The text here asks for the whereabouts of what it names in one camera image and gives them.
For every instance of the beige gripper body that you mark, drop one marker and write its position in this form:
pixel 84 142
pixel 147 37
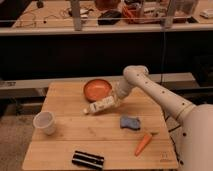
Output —
pixel 118 101

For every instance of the white plastic bottle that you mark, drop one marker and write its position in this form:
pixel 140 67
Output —
pixel 100 105

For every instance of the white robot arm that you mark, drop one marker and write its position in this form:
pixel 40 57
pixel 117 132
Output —
pixel 196 153

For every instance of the orange ceramic bowl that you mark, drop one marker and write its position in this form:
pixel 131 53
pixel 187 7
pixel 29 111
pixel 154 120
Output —
pixel 96 89

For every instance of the blue sponge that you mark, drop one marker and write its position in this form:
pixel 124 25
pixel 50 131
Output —
pixel 130 123

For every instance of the orange toy carrot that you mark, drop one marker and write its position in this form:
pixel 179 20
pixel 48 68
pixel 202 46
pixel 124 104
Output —
pixel 146 139

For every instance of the black white striped block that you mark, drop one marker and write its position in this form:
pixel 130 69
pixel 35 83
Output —
pixel 88 160

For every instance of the white plastic cup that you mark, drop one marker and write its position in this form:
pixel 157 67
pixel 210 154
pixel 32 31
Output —
pixel 45 122

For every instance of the black object on bench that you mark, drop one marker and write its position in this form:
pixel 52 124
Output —
pixel 110 17

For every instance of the red tool on bench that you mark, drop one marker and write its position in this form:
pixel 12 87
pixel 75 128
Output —
pixel 132 15

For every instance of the wooden workbench shelf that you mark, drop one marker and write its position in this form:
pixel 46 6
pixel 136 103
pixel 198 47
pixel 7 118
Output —
pixel 49 17

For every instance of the metal frame post left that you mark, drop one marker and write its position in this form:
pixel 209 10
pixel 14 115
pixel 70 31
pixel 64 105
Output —
pixel 75 8

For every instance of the metal frame post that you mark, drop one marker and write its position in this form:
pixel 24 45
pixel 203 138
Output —
pixel 75 8
pixel 171 8

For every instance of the metal frame post right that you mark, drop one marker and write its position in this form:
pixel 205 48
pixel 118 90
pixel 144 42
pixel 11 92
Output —
pixel 171 8

